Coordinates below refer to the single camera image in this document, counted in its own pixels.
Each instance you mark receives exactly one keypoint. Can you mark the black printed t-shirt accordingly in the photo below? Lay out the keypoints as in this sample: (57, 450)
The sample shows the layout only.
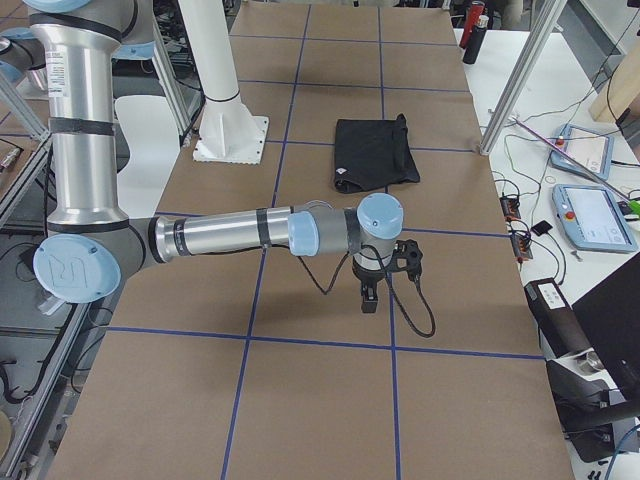
(372, 154)

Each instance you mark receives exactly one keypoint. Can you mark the metal reacher grabber tool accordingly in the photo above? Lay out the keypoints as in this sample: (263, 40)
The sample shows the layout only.
(564, 162)

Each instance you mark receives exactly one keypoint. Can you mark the red water bottle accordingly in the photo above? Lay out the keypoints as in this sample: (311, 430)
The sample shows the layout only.
(475, 9)

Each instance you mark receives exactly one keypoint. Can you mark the blue teach pendant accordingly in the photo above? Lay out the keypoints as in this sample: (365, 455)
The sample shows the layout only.
(590, 149)
(592, 220)

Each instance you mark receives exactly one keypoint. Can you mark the far blue teach pendant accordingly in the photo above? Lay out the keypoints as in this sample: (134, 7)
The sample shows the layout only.
(590, 149)

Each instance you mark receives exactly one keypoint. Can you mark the near blue teach pendant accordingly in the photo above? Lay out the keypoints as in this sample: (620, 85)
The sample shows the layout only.
(592, 220)

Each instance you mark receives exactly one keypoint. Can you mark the black water bottle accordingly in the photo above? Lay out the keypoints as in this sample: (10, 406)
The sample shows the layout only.
(475, 40)

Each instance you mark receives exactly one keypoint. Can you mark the aluminium frame post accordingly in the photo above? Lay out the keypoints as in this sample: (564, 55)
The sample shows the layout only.
(524, 65)

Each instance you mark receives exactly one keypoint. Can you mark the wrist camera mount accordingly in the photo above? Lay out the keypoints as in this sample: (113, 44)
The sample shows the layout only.
(407, 257)

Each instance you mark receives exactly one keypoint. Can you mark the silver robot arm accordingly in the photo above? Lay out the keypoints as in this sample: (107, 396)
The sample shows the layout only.
(104, 228)

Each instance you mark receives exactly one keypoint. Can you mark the white plastic chair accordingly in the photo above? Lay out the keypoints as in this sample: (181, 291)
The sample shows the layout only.
(151, 133)

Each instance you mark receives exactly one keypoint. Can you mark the black box with label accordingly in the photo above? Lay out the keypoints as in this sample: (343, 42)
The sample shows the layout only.
(555, 318)

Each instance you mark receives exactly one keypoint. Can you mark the black monitor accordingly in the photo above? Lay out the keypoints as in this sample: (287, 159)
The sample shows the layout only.
(609, 316)

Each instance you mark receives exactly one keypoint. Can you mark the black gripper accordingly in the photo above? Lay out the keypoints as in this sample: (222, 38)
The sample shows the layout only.
(366, 279)

